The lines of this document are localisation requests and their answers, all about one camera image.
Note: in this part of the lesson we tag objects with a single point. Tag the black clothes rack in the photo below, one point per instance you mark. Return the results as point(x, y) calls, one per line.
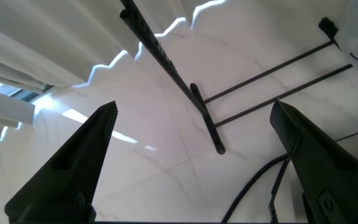
point(154, 43)

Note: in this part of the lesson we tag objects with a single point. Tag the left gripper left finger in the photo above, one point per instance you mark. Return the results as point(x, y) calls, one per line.
point(64, 186)

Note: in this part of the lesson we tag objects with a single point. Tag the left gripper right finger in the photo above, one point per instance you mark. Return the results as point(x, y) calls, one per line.
point(331, 186)

